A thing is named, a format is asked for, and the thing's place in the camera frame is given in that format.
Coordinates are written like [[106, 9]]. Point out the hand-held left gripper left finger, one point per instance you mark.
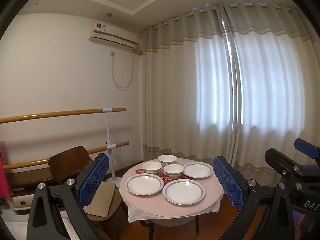
[[96, 177]]

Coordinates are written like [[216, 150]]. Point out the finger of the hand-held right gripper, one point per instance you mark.
[[280, 160], [306, 147]]

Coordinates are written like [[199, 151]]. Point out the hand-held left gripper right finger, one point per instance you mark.
[[228, 180]]

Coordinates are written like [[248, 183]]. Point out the white bowl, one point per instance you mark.
[[173, 171], [167, 159], [151, 167]]

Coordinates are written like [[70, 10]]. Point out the beige seat cushion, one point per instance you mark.
[[102, 200]]

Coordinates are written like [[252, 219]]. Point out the purple cloth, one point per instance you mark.
[[298, 226]]

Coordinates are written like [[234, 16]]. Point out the white plate with blue rim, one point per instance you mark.
[[144, 184], [198, 170], [183, 192]]

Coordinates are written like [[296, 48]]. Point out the brown wooden chair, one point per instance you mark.
[[68, 157]]

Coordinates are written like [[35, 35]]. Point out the red flower-shaped coaster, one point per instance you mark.
[[140, 171]]

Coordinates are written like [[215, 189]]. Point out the white cloth under table cover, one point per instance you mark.
[[136, 213]]

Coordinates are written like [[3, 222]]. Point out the round table with pink cover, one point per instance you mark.
[[150, 202]]

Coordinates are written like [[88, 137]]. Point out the red mat with white print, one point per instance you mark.
[[168, 178]]

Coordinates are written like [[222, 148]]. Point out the pink cloth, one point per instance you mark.
[[4, 177]]

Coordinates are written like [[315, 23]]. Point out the white bedding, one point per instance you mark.
[[15, 226]]

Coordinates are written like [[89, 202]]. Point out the wooden barre rail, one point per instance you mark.
[[30, 162], [50, 115]]

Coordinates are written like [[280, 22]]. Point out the white wall air conditioner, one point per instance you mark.
[[112, 33]]

